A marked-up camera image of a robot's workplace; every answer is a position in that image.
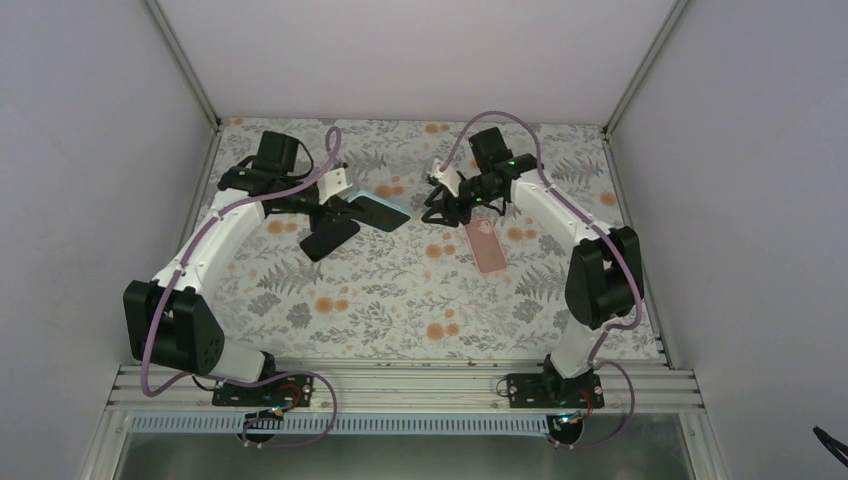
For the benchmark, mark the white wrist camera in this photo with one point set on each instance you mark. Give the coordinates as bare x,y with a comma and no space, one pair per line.
333,183
440,173

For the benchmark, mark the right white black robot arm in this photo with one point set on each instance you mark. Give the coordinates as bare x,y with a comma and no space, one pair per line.
604,287

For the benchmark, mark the aluminium mounting rail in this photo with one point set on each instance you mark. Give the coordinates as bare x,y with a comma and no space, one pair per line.
438,386

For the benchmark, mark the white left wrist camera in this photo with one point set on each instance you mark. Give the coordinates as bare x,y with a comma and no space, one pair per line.
333,183

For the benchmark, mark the pink phone case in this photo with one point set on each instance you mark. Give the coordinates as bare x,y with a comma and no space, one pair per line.
486,248

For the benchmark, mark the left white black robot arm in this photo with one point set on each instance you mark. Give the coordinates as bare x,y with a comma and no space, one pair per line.
169,320

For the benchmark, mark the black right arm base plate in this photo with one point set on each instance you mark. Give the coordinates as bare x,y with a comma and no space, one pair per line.
537,390

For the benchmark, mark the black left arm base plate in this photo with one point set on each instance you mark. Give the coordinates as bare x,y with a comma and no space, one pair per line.
290,391

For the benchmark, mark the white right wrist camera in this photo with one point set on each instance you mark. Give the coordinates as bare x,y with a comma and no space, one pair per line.
440,173

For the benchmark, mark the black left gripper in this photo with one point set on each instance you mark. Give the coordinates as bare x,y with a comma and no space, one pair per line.
333,207

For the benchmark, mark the floral patterned table mat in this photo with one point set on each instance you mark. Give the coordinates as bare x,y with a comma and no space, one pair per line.
412,293

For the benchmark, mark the black object at corner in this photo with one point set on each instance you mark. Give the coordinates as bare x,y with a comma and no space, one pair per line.
835,447

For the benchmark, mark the black phone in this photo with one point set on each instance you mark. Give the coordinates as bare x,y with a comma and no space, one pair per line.
376,212
327,238

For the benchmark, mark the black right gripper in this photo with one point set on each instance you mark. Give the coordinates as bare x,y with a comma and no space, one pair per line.
448,206

